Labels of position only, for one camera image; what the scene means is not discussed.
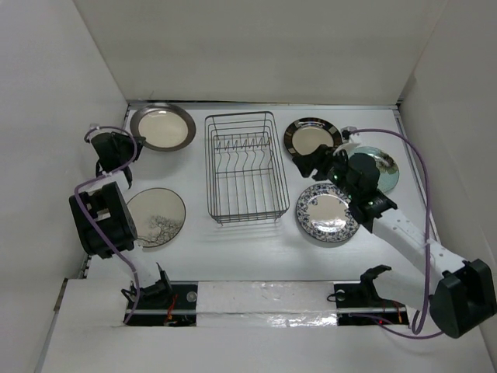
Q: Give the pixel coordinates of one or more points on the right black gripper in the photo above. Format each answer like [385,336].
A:
[319,160]

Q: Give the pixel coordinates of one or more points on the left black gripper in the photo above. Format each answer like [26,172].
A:
[121,138]

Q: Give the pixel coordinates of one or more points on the brown rimmed cream plate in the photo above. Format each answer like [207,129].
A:
[165,128]

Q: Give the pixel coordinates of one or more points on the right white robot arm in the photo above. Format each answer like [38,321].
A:
[457,294]

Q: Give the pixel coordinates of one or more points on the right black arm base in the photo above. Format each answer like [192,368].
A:
[351,295]

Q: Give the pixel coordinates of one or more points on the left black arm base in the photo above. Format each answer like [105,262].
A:
[184,297]

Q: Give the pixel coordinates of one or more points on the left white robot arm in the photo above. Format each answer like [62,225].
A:
[103,221]

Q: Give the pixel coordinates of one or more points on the black striped rim plate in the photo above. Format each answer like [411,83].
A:
[305,135]

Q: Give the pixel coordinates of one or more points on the blue floral pattern plate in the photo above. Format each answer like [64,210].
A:
[322,211]

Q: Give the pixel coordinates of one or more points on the teal flower plate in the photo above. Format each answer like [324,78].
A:
[388,167]

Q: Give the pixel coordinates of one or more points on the tree pattern cream plate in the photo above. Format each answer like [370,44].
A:
[158,214]

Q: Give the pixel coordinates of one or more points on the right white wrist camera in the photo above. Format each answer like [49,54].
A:
[350,134]

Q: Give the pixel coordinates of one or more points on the grey wire dish rack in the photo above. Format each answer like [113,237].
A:
[246,179]

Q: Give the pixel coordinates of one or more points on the metal rail bar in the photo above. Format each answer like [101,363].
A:
[361,310]

